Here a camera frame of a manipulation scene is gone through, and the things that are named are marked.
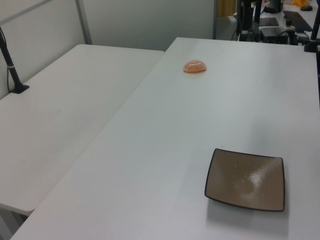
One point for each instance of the round orange bread bun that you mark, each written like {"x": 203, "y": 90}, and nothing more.
{"x": 195, "y": 67}

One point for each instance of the square brown ceramic plate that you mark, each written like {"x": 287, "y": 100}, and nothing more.
{"x": 245, "y": 180}

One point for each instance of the white side table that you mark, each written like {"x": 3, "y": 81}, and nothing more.
{"x": 62, "y": 112}

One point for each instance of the black upright box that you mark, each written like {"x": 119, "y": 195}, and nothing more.
{"x": 246, "y": 17}

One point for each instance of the thin black upright pole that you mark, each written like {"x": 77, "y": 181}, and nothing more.
{"x": 257, "y": 11}

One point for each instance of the dark flat tablet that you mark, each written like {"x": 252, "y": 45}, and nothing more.
{"x": 268, "y": 21}

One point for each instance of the black keyboard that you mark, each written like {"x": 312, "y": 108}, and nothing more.
{"x": 297, "y": 20}

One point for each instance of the black clamp pole stand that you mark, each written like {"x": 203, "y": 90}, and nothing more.
{"x": 314, "y": 35}

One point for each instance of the yellow toy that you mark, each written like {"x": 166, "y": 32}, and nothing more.
{"x": 300, "y": 2}

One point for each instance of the dark computer mouse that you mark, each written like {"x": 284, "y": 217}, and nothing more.
{"x": 306, "y": 8}

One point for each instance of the grey metal partition post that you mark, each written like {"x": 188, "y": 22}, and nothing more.
{"x": 83, "y": 22}

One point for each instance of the black camera stand pole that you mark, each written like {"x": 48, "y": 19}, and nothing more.
{"x": 12, "y": 72}

